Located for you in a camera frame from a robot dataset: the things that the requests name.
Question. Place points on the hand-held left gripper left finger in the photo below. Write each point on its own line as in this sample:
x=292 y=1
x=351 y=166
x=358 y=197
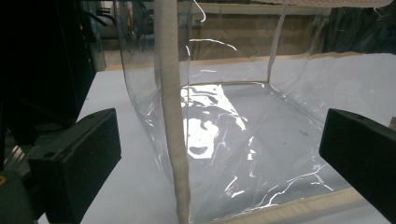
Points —
x=74 y=155

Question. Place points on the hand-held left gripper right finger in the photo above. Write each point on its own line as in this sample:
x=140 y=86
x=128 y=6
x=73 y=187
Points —
x=361 y=149

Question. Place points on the clear plastic bag beige trim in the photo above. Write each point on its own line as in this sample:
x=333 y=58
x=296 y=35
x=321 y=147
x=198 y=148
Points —
x=236 y=130

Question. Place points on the wooden wall panel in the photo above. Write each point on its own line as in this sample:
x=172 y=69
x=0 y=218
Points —
x=246 y=37

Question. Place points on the dark equipment stand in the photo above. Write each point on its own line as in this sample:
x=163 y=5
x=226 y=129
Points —
x=43 y=62

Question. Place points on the dark curtain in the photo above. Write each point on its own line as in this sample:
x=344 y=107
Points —
x=361 y=29

